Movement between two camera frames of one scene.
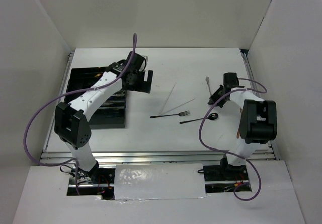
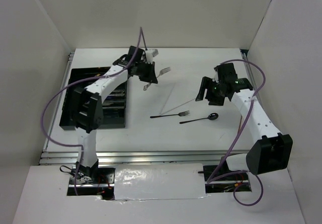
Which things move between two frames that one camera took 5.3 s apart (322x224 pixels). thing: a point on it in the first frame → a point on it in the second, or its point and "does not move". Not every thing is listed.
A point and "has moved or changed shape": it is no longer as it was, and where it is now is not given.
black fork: x=181 y=114 does not move
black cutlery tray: x=111 y=112 does not move
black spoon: x=212 y=116 does not move
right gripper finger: x=219 y=92 → x=205 y=84
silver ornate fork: x=207 y=79 has moved or changed shape
